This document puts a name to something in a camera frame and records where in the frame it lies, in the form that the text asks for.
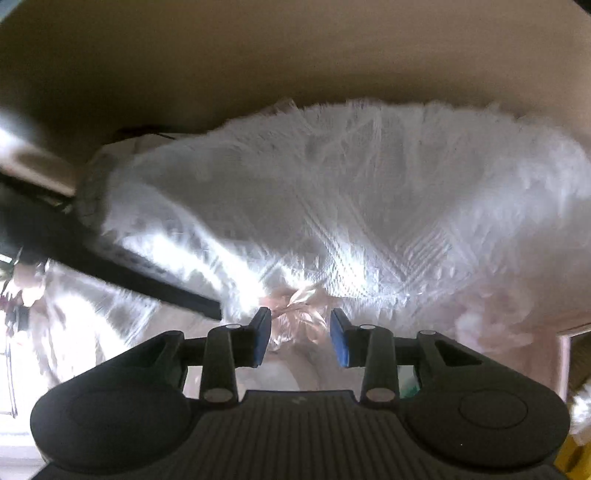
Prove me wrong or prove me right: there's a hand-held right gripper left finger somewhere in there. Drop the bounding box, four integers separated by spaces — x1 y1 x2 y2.
124 307 272 408

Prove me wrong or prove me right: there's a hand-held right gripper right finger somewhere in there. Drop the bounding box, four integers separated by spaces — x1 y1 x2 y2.
330 308 485 407

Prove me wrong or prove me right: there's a clear plastic bag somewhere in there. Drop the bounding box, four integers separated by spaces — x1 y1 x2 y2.
269 284 336 357

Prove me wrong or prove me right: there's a pink storage box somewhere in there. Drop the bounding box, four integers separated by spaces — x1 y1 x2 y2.
556 323 591 409

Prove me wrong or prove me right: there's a white textured fringed blanket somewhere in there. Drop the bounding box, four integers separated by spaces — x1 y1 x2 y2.
46 97 591 398

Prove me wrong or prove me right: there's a white folded lace cloth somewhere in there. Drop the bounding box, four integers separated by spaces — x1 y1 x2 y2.
75 138 155 232

